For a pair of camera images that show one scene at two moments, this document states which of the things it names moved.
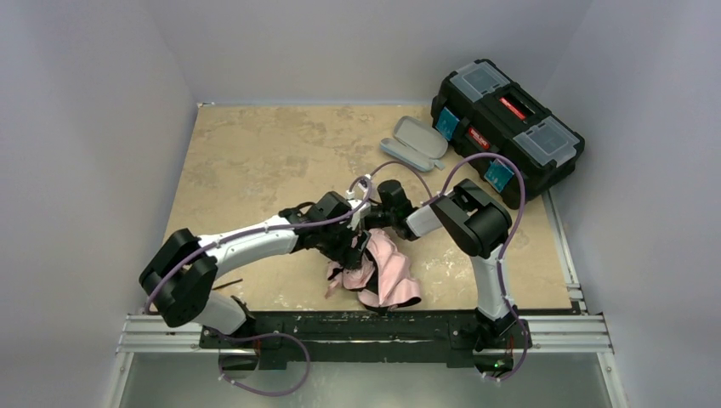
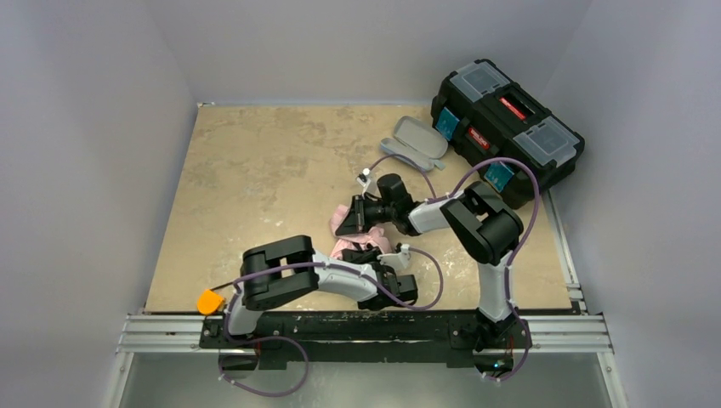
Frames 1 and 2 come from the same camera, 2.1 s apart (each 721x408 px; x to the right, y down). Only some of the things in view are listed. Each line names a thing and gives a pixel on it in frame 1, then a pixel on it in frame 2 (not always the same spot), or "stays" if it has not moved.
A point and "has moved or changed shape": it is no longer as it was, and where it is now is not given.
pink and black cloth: (383, 280) has moved or changed shape
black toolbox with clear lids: (479, 110) stays
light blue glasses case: (417, 144) stays
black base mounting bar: (366, 339) stays
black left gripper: (349, 254) to (367, 256)
